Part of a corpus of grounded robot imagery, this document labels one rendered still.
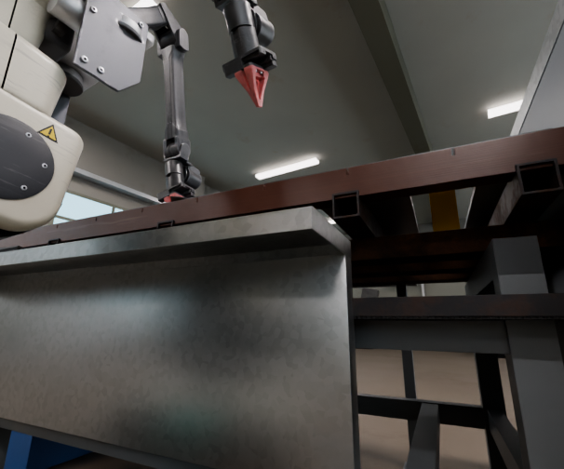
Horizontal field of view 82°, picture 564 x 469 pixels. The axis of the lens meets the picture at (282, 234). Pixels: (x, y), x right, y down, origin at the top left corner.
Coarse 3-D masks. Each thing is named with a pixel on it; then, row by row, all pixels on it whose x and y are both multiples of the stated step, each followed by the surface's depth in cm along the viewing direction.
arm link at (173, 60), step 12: (180, 36) 106; (168, 48) 107; (180, 48) 107; (168, 60) 107; (180, 60) 109; (168, 72) 107; (180, 72) 109; (168, 84) 107; (180, 84) 109; (168, 96) 107; (180, 96) 108; (168, 108) 107; (180, 108) 108; (168, 120) 107; (180, 120) 107; (168, 132) 106; (180, 132) 106; (168, 144) 107; (180, 144) 105; (168, 156) 108
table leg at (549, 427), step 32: (512, 288) 51; (544, 288) 49; (512, 320) 50; (544, 320) 48; (512, 352) 49; (544, 352) 47; (512, 384) 50; (544, 384) 46; (544, 416) 45; (544, 448) 44
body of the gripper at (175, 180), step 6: (174, 174) 103; (180, 174) 104; (168, 180) 102; (174, 180) 102; (180, 180) 103; (168, 186) 101; (174, 186) 100; (180, 186) 99; (186, 186) 101; (162, 192) 101; (180, 192) 103; (192, 192) 103
